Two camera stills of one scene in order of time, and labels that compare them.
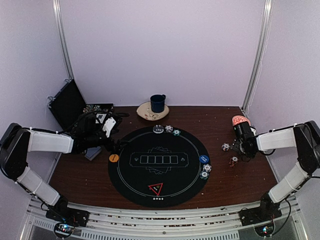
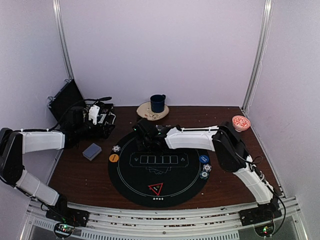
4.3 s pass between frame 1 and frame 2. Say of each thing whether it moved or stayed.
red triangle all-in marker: stayed
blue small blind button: stayed
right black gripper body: moved
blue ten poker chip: stayed
